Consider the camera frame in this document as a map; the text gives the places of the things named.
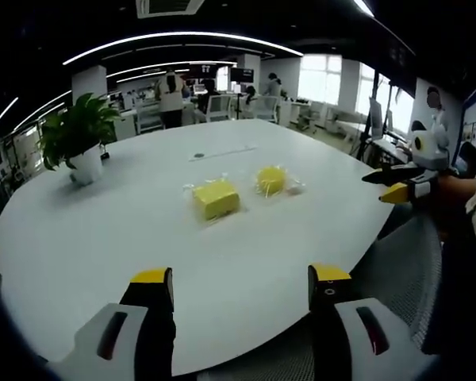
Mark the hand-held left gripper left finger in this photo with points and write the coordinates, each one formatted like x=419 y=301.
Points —
x=119 y=349

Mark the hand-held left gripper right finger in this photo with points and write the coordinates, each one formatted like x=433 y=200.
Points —
x=341 y=341

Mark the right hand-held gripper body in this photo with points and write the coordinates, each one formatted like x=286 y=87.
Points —
x=430 y=148

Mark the round yellow silicone block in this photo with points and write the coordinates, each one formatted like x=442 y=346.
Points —
x=270 y=181

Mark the rectangular yellow silicone block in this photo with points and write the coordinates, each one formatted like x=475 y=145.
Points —
x=216 y=200

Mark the person's right hand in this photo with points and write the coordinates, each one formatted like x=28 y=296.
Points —
x=454 y=190

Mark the desk monitor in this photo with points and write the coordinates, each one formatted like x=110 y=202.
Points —
x=376 y=118

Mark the grey mesh office chair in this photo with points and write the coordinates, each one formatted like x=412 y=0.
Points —
x=404 y=270

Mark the small dark object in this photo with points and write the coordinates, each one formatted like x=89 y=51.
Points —
x=105 y=155

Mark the green potted plant white pot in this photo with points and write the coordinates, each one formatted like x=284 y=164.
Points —
x=81 y=131

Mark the long ceiling light strip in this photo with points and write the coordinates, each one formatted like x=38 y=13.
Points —
x=174 y=36

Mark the dark wall screen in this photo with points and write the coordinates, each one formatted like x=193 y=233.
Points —
x=242 y=74

